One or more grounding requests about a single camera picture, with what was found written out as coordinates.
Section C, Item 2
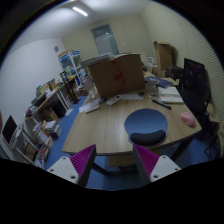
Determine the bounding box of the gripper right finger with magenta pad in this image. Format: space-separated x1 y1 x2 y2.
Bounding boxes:
133 145 180 184

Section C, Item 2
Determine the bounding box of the ceiling light strip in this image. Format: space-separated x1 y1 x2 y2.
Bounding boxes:
72 7 88 17

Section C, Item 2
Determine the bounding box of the tall cardboard box by wall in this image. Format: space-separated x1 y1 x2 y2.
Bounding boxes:
153 41 173 70

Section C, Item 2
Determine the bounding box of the low shelf with books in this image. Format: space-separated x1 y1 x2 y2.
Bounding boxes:
10 120 61 168

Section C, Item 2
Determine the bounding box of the white keyboard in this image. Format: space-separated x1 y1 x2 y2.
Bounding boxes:
79 100 99 113

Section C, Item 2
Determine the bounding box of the grey door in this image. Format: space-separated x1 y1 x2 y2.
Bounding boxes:
92 24 119 55

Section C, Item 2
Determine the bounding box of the pink computer mouse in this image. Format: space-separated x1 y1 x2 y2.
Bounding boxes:
181 112 195 127

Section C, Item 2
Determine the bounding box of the white open notebook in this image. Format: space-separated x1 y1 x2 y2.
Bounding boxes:
158 86 183 103

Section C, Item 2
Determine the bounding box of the white remote control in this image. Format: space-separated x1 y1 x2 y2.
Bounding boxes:
106 95 121 106

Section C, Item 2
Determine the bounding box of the wooden side desk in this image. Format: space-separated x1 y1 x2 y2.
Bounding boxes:
26 86 69 125

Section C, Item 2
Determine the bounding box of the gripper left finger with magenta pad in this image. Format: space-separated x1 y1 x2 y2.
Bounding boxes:
48 144 96 187

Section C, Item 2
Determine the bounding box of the black monitor on left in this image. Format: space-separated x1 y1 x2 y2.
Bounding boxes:
2 116 17 143

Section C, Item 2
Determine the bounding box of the black pen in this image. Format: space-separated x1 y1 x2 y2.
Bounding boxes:
152 99 172 110

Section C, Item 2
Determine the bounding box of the blue mouse pad wrist rest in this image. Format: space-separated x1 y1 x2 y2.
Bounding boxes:
124 109 168 146

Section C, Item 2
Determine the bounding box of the blue book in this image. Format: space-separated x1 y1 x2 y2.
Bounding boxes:
145 76 173 88

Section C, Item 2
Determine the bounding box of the large cardboard box red tape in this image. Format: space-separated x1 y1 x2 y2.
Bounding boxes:
89 54 145 98

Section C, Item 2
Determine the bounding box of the wooden office table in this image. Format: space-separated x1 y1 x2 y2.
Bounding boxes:
61 71 203 157

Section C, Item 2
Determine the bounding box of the white shelf with blue boxes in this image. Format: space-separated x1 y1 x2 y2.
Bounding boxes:
58 50 83 87

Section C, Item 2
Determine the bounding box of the black office chair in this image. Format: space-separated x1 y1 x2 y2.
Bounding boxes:
178 57 212 118

